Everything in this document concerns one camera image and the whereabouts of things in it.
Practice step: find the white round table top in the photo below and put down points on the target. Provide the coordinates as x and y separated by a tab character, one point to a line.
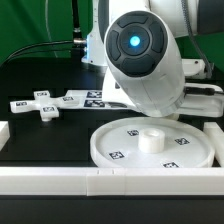
144	142

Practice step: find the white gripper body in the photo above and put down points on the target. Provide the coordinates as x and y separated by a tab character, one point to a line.
200	99

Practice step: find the white left fence block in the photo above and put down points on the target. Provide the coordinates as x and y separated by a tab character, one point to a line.
4	133

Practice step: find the white marker sheet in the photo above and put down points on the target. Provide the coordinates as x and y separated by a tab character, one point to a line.
91	99

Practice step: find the white right fence block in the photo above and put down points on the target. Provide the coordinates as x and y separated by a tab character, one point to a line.
216	136

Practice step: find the white front fence bar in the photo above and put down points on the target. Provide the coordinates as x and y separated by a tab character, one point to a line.
110	181

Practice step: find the white cross-shaped table base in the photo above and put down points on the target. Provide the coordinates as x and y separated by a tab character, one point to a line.
45	104

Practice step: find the black upright cable connector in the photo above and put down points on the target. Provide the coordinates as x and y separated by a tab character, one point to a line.
77	35

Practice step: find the white fence block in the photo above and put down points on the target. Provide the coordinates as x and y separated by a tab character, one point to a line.
216	136
4	133

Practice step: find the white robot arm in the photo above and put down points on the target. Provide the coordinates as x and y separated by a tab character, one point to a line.
133	42

